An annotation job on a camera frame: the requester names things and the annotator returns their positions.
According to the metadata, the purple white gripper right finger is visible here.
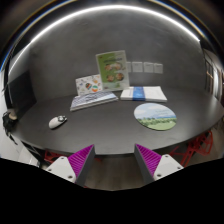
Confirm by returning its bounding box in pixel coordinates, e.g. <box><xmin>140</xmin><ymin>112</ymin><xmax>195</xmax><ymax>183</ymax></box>
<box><xmin>134</xmin><ymin>144</ymin><xmax>183</xmax><ymax>185</ymax></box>

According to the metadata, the round landscape mouse pad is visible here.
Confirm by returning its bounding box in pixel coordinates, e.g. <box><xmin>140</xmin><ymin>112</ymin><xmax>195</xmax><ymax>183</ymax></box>
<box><xmin>134</xmin><ymin>103</ymin><xmax>177</xmax><ymax>131</ymax></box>

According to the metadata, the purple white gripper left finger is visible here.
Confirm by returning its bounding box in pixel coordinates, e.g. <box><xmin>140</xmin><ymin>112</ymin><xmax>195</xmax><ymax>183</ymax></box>
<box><xmin>46</xmin><ymin>145</ymin><xmax>95</xmax><ymax>187</ymax></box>

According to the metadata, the small colourful standing card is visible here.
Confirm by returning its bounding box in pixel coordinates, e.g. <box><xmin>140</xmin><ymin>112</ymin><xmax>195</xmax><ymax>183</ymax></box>
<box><xmin>76</xmin><ymin>74</ymin><xmax>103</xmax><ymax>95</ymax></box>

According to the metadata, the red table leg frame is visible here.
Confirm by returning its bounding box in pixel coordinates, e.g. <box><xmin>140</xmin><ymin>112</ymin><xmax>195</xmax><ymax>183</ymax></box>
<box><xmin>170</xmin><ymin>131</ymin><xmax>213</xmax><ymax>167</ymax></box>

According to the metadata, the black monitor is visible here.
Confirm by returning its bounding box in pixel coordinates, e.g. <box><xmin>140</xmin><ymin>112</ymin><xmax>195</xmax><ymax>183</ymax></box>
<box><xmin>9</xmin><ymin>72</ymin><xmax>37</xmax><ymax>119</ymax></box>

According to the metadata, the white computer mouse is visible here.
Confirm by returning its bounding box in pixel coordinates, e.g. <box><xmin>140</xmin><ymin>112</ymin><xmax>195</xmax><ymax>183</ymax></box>
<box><xmin>49</xmin><ymin>116</ymin><xmax>67</xmax><ymax>129</ymax></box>

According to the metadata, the white paper on wall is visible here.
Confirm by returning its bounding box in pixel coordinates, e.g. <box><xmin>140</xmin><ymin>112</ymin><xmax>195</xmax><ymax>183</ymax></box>
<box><xmin>143</xmin><ymin>62</ymin><xmax>154</xmax><ymax>73</ymax></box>
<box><xmin>154</xmin><ymin>63</ymin><xmax>163</xmax><ymax>74</ymax></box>
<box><xmin>132</xmin><ymin>62</ymin><xmax>143</xmax><ymax>72</ymax></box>

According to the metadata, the white blue book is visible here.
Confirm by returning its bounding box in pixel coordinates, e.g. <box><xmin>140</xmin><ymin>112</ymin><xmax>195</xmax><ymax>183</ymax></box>
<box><xmin>120</xmin><ymin>86</ymin><xmax>167</xmax><ymax>102</ymax></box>

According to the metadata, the white keyboard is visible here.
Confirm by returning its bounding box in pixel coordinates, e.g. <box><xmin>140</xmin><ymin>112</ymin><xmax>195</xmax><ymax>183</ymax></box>
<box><xmin>70</xmin><ymin>91</ymin><xmax>118</xmax><ymax>111</ymax></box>

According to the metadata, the green white standing poster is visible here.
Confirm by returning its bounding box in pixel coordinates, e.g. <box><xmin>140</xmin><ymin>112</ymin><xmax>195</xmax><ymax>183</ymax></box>
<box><xmin>96</xmin><ymin>50</ymin><xmax>129</xmax><ymax>91</ymax></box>

